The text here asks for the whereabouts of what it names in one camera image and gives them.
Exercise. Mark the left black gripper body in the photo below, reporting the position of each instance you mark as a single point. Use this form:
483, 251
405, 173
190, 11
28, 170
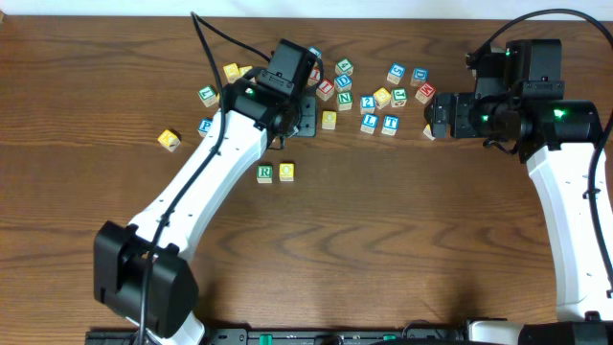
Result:
307, 116

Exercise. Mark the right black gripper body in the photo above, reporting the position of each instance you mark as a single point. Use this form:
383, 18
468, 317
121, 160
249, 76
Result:
470, 122

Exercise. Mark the yellow O block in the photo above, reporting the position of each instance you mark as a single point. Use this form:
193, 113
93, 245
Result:
329, 119
287, 172

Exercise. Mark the green R block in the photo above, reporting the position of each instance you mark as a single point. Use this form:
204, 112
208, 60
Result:
265, 174

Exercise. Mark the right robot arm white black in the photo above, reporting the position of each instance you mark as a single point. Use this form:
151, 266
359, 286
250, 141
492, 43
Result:
556, 140

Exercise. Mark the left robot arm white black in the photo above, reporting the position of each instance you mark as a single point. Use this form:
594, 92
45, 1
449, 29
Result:
142, 270

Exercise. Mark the yellow block far right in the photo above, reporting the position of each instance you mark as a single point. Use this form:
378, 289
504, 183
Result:
428, 133

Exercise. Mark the red M block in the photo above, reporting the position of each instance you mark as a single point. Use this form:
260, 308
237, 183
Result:
425, 93

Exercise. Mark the red I block lower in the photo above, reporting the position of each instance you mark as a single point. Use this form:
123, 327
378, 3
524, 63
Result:
325, 90

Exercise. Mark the red i block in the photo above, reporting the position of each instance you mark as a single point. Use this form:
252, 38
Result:
316, 77
325, 90

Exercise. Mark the green N block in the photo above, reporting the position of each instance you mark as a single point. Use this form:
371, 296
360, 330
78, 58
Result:
344, 101

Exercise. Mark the red I block upper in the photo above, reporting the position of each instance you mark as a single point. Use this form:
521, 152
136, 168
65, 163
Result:
316, 77

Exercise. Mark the blue D block right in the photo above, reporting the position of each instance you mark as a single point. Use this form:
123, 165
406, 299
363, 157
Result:
419, 77

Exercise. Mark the blue d block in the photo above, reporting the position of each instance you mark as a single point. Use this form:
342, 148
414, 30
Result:
343, 83
419, 77

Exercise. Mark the blue D block centre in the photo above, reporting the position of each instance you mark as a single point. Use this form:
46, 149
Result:
343, 83

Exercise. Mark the green J block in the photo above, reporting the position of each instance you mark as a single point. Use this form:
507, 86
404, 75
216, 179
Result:
399, 97

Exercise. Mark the blue L block lower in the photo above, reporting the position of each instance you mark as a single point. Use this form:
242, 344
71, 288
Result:
369, 123

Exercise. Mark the blue l block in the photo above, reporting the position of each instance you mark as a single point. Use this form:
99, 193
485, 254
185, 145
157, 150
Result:
369, 123
315, 51

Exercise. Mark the blue 2 block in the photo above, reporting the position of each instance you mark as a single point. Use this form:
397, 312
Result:
367, 104

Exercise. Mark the blue T block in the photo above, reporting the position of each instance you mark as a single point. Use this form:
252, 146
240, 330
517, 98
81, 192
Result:
390, 125

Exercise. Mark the green 4 block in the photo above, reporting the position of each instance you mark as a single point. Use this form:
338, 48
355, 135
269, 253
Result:
344, 67

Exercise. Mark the blue 5 block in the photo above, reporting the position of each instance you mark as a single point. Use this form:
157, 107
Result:
396, 73

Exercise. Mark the yellow block centre right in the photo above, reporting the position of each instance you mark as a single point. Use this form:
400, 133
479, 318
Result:
382, 97

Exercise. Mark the blue L block top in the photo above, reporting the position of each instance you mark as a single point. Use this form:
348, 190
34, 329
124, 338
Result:
315, 51

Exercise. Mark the yellow S block top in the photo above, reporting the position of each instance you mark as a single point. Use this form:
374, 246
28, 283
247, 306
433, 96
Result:
244, 70

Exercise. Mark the yellow block top left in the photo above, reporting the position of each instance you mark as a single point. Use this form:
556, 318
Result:
231, 72

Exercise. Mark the blue P block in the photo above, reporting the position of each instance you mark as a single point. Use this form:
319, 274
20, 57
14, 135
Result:
204, 127

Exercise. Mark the green L block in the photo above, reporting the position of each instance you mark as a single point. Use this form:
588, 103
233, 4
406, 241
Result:
208, 96

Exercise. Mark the yellow block far left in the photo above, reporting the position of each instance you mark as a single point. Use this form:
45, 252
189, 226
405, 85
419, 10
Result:
169, 140

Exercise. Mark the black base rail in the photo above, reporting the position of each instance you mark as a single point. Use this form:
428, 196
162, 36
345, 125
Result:
335, 337

